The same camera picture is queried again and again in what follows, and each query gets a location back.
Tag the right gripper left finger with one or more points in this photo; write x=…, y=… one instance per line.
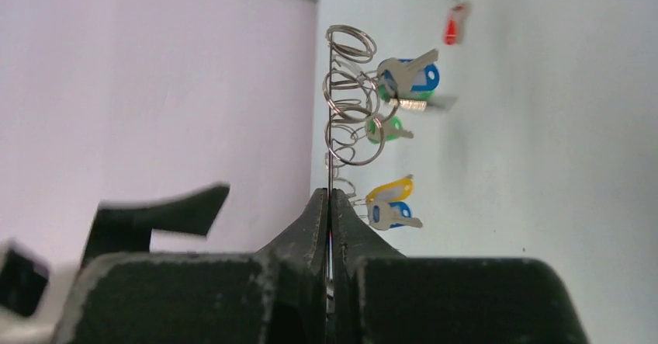
x=274, y=295

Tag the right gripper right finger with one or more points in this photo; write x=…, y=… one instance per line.
x=383, y=296

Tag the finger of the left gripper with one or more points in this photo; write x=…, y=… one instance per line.
x=124, y=228

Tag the large metal keyring plate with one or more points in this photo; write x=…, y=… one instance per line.
x=351, y=94

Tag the blue key tag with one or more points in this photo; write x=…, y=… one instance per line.
x=383, y=216
x=404, y=76

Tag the yellow key tag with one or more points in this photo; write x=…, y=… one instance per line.
x=394, y=191

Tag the green key tag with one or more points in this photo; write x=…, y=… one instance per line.
x=422, y=96
x=390, y=130

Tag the red tagged key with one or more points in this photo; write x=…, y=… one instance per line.
x=456, y=21

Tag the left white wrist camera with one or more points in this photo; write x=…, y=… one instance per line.
x=33, y=294

